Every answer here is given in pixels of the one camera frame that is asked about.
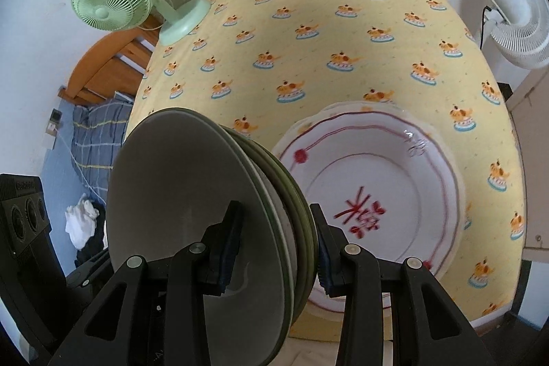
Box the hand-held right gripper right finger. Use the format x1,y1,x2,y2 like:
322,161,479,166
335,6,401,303
309,203,498,366

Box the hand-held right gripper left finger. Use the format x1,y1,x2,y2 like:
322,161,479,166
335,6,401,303
47,201,243,366

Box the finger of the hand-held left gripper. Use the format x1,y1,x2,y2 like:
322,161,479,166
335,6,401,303
65,250,113,290

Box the grey floral ceramic bowl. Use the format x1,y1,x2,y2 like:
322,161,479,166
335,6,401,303
105,108,301,366
221,125,309,324
246,139,322,307

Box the white plate with red pattern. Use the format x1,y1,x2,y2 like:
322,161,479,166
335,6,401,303
279,111,462,311

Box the scalloped floral plate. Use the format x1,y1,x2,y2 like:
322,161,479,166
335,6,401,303
272,104,465,319

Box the large round floral plate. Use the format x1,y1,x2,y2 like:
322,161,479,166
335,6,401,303
271,101,467,321

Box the white cloth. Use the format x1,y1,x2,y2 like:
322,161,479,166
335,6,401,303
64,195,100,250

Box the blue plaid blanket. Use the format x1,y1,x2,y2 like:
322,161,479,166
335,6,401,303
71,92,140,204

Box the wooden bed headboard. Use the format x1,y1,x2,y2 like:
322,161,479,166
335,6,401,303
58,25,166,106

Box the yellow printed tablecloth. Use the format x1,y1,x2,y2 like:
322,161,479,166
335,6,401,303
124,0,527,343

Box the beige door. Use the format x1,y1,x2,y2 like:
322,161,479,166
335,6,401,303
504,66,549,261

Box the green desk fan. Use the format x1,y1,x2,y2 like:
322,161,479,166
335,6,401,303
71,0,212,46

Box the white desk fan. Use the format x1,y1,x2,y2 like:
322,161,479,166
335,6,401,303
477,0,549,70

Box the white cable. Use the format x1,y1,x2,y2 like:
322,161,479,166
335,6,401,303
55,132,106,204

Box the wall socket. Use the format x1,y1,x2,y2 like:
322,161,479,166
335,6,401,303
45,108,63,136

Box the black fan cable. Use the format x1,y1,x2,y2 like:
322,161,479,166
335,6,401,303
480,5,496,49

